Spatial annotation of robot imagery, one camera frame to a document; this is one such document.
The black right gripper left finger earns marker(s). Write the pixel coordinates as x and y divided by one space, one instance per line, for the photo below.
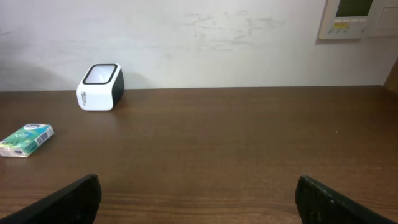
75 203

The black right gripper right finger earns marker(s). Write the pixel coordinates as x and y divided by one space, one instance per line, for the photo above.
318 204

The green tissue pack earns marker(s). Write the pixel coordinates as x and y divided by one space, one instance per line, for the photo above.
26 140

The white barcode scanner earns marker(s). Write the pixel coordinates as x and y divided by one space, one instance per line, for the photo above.
101 87

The white wall control panel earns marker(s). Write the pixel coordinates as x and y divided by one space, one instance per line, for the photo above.
358 19

